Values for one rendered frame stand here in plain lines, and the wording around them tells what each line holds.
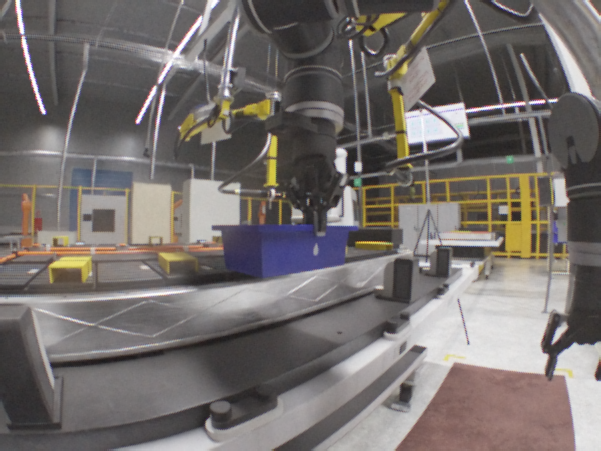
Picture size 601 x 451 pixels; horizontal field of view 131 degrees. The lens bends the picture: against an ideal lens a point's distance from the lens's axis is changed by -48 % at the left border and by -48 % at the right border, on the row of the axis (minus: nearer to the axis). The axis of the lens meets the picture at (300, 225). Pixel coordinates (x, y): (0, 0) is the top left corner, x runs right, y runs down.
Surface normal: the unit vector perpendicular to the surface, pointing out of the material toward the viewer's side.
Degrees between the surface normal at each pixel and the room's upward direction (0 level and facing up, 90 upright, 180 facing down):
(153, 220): 90
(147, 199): 90
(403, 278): 90
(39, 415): 90
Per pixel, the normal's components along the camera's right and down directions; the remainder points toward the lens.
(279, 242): 0.69, 0.08
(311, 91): -0.16, -0.01
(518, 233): -0.72, -0.01
